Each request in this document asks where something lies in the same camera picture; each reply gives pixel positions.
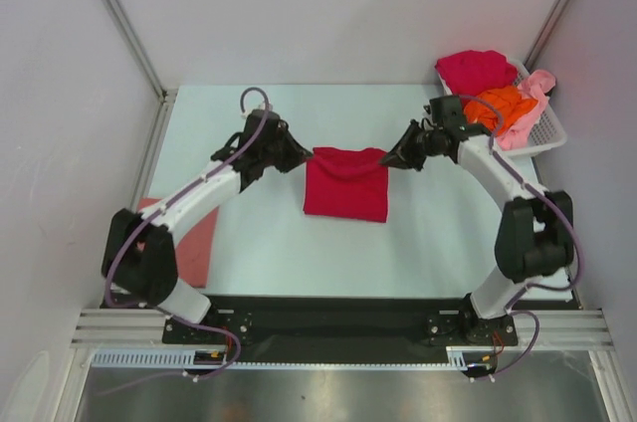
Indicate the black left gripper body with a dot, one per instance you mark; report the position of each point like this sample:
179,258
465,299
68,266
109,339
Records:
269,152

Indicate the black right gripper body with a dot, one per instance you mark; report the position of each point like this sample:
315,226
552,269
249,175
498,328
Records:
420,142

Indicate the crimson red t-shirt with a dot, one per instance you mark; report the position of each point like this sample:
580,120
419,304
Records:
347,184

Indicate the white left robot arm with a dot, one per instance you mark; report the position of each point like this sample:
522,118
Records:
140,253

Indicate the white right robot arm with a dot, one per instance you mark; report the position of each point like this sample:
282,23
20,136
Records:
536,236

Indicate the orange t-shirt in basket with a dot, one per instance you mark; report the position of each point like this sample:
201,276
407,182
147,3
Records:
499,109

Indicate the crimson t-shirt in basket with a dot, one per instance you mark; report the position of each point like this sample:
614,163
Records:
473,72

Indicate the light pink t-shirt in basket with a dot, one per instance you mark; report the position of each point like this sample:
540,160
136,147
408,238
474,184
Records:
533,88

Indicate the white plastic laundry basket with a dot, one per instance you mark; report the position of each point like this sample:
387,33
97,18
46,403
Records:
546,134

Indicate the folded salmon pink t-shirt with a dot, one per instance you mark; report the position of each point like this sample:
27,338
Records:
193,252

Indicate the left aluminium corner post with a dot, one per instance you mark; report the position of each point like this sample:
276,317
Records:
132,41

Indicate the aluminium corner post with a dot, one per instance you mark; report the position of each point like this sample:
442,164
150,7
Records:
132,41
560,4

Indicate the left aluminium side rail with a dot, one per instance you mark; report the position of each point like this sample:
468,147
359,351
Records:
158,128

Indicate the aluminium side rail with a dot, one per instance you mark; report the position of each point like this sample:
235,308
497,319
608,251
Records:
158,128
545,177

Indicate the right aluminium side rail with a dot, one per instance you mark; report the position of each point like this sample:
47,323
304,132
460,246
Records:
545,177

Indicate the right aluminium corner post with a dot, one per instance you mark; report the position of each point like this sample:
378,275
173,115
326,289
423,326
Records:
560,4

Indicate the white slotted cable duct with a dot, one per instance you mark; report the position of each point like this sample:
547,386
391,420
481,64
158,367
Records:
210,359

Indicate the aluminium front frame rail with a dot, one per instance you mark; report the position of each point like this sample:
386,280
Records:
558,330

